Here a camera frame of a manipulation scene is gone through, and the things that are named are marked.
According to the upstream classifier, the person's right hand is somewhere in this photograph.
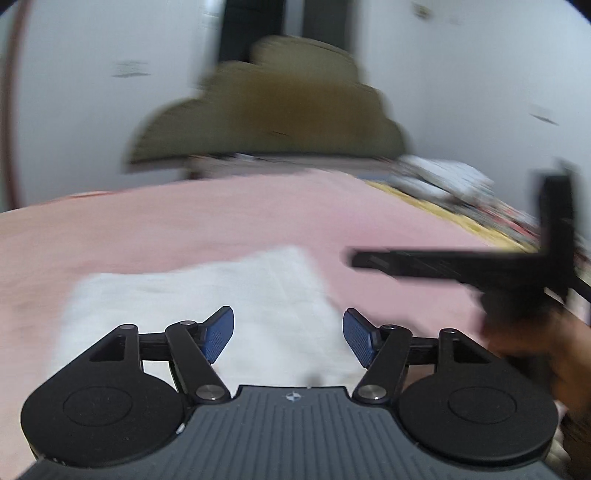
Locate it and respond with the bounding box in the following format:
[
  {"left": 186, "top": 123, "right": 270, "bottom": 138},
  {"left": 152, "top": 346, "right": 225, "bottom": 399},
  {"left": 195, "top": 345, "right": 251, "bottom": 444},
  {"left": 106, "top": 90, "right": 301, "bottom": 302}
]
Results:
[{"left": 482, "top": 305, "right": 591, "bottom": 416}]

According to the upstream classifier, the brown wooden door frame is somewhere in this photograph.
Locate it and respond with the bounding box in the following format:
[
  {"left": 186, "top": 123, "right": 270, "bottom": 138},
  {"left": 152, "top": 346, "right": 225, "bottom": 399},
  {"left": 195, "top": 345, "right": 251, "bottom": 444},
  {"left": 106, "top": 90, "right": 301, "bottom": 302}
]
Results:
[{"left": 0, "top": 0, "right": 33, "bottom": 210}]

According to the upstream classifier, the olive padded headboard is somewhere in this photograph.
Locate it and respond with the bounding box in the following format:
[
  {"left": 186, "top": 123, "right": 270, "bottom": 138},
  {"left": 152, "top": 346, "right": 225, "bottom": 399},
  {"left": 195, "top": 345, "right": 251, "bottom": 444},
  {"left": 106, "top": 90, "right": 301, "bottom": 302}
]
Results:
[{"left": 122, "top": 36, "right": 414, "bottom": 175}]

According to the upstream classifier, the white towel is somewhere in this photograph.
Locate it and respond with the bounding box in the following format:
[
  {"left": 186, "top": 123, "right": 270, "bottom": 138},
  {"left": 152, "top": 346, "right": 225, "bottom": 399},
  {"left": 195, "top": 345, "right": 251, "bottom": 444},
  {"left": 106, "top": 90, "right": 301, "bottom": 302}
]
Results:
[{"left": 55, "top": 246, "right": 370, "bottom": 393}]

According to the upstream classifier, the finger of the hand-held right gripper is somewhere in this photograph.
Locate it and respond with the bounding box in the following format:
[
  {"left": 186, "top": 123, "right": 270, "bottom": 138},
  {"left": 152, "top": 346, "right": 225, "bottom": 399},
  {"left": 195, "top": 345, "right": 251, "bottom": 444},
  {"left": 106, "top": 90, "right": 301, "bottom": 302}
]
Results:
[{"left": 345, "top": 248, "right": 394, "bottom": 277}]

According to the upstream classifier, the pink bed blanket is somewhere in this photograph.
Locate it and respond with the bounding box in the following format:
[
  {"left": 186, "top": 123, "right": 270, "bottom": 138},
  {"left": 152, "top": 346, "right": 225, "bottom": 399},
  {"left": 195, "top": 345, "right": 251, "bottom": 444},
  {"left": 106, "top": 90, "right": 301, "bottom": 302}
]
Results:
[{"left": 0, "top": 167, "right": 591, "bottom": 480}]

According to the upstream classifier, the yellow cloth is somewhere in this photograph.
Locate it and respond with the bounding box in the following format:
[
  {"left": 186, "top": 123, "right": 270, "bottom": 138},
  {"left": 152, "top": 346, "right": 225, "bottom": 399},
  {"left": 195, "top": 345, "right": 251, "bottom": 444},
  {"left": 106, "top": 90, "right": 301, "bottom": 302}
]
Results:
[{"left": 367, "top": 179, "right": 527, "bottom": 252}]

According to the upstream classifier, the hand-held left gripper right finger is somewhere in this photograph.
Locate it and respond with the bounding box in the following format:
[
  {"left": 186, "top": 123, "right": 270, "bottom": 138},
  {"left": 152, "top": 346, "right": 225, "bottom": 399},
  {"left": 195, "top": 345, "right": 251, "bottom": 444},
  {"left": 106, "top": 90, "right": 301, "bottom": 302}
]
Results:
[{"left": 342, "top": 308, "right": 498, "bottom": 405}]

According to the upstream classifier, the pile of clothes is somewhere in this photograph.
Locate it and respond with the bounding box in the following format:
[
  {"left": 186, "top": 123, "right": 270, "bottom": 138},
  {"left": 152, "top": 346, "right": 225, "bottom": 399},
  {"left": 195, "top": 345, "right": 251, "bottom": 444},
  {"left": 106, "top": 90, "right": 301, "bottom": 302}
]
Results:
[{"left": 392, "top": 154, "right": 555, "bottom": 245}]

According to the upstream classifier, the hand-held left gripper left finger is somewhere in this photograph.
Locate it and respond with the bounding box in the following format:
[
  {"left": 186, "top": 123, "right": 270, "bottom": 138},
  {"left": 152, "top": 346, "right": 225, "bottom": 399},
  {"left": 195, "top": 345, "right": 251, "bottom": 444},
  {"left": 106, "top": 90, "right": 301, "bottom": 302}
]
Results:
[{"left": 88, "top": 305, "right": 235, "bottom": 405}]

